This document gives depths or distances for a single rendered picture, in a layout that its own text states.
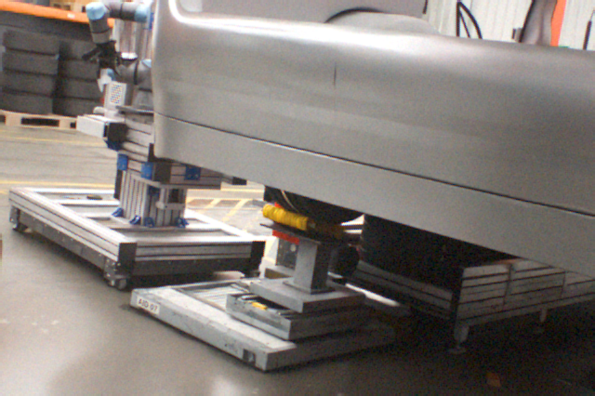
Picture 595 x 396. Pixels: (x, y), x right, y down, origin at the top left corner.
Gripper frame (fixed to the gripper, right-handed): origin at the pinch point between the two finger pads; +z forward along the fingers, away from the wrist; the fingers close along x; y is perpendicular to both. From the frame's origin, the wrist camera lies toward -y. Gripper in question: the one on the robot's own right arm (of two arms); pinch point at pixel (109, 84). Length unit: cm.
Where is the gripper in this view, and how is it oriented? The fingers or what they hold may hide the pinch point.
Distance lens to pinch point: 371.4
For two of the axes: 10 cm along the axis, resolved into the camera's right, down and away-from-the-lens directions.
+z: 1.0, 8.2, 5.6
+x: 3.3, -5.6, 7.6
